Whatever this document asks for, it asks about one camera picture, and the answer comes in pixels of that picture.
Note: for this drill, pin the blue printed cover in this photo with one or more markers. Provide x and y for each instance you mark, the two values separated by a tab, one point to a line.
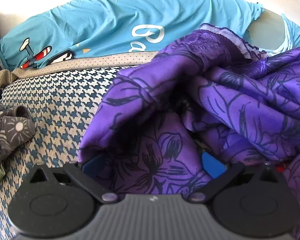
90	25

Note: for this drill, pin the grey floral cloth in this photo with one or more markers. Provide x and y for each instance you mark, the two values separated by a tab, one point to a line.
15	127

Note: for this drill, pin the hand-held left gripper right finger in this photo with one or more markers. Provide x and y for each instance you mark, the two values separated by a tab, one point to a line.
212	165

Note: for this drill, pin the purple floral sweater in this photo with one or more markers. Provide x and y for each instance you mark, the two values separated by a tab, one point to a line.
152	85

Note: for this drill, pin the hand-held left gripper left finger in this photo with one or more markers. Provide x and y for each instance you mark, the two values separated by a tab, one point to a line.
92	166

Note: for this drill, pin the grey backrest cushion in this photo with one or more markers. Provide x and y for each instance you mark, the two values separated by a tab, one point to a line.
267	32

